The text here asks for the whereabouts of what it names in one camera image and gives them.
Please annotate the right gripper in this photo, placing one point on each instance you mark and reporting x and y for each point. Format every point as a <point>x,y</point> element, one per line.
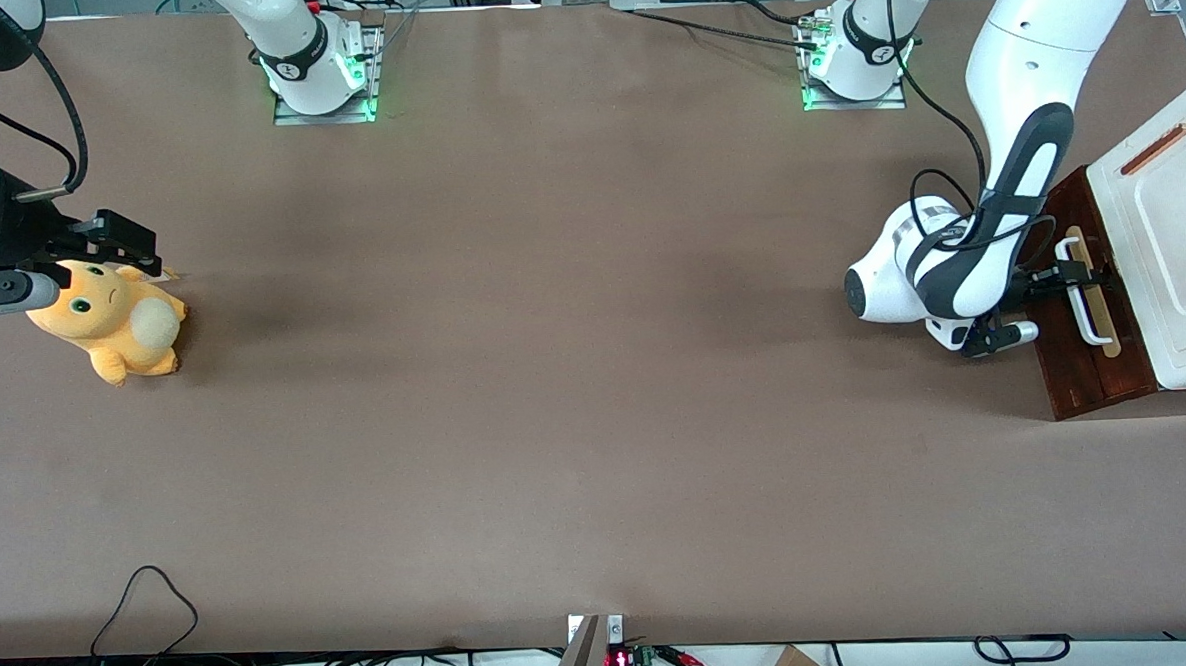
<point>18,236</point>

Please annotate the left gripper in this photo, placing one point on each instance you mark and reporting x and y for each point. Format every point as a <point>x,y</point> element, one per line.
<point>1038,278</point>

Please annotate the dark brown wooden drawer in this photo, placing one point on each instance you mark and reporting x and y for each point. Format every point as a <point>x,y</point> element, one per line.
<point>1070,372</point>

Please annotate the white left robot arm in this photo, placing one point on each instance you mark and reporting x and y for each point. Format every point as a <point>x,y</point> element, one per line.
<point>1027,64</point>

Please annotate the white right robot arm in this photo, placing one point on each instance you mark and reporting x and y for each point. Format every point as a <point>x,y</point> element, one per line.
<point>296,56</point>

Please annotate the orange plush toy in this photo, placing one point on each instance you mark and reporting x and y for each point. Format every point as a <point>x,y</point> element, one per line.
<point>117,329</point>

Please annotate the orange strip on cabinet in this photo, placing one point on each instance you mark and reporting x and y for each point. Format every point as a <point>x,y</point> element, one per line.
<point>1156,149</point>

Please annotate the red LED display module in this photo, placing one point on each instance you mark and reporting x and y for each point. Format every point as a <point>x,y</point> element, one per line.
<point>618,660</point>

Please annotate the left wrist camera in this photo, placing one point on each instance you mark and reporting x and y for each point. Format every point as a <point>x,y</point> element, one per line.
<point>999,338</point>

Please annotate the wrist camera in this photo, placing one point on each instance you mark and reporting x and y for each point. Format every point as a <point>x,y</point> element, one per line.
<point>999,338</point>
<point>1,294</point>

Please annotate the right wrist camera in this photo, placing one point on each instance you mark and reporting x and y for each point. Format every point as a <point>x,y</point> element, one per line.
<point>1,294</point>

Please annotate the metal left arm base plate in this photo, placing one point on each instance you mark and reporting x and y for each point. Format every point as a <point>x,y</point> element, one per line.
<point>888,102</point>

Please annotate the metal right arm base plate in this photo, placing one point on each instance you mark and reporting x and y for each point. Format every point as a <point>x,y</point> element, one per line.
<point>366,73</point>

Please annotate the grey metal camera mount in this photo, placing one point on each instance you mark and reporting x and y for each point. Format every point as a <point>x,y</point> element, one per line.
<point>579,664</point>

